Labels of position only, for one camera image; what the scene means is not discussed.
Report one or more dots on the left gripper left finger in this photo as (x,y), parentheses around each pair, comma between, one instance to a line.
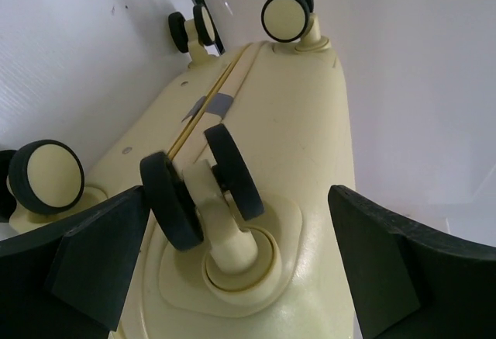
(70,279)

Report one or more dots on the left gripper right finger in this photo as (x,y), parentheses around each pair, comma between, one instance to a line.
(408,280)

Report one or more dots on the yellow hard-shell suitcase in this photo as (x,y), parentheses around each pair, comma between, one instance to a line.
(236,157)

